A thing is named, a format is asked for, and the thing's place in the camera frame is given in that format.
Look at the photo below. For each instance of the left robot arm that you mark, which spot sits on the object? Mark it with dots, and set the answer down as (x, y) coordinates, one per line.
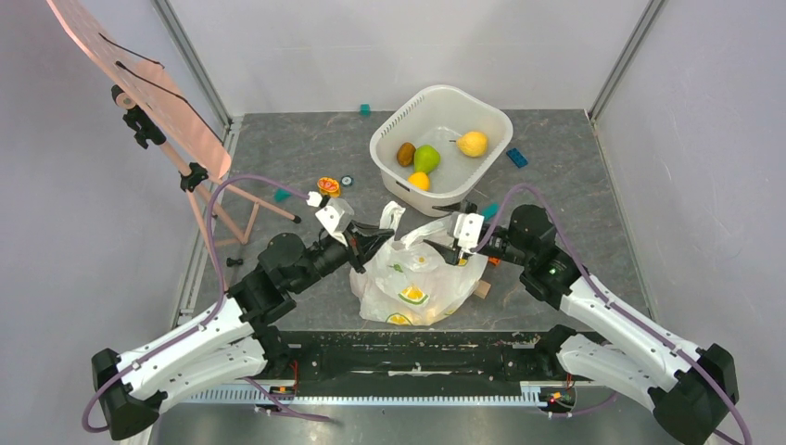
(234, 338)

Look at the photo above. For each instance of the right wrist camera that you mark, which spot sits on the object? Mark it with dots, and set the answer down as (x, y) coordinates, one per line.
(465, 229)

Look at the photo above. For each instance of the pink board on stand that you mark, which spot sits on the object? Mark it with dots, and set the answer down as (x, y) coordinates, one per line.
(158, 113)

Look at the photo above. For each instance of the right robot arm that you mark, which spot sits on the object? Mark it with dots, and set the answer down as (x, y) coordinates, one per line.
(688, 389)

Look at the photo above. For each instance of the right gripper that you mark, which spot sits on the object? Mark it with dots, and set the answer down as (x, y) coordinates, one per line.
(479, 247)

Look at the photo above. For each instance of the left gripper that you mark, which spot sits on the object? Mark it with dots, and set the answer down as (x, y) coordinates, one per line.
(361, 239)

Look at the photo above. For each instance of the green fake pear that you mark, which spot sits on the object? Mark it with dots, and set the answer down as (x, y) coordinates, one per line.
(426, 159)

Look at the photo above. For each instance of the wooden cube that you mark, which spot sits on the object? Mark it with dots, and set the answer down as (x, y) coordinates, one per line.
(482, 289)

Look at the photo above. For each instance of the white plastic bag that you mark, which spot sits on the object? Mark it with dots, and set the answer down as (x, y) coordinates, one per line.
(407, 282)

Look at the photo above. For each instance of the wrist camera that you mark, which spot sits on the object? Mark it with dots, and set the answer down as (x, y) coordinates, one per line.
(465, 229)
(334, 214)

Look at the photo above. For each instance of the yellow fake lemon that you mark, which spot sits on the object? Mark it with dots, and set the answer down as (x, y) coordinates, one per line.
(420, 180)

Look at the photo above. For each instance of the brown fake kiwi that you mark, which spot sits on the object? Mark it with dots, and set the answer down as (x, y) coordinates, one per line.
(405, 154)

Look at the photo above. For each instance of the teal rectangular block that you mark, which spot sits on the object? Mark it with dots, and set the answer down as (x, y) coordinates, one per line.
(490, 211)

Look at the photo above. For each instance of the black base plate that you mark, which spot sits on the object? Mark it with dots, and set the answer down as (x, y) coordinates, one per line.
(407, 363)

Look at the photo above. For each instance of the yellow fake pear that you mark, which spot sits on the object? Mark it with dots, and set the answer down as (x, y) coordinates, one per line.
(472, 144)

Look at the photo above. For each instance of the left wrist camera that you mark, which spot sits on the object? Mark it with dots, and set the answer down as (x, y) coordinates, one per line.
(334, 214)

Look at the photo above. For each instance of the orange yellow toy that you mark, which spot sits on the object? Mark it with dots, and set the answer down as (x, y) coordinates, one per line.
(329, 187)

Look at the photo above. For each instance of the blue lego brick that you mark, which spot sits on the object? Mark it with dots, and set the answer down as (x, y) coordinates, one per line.
(516, 157)

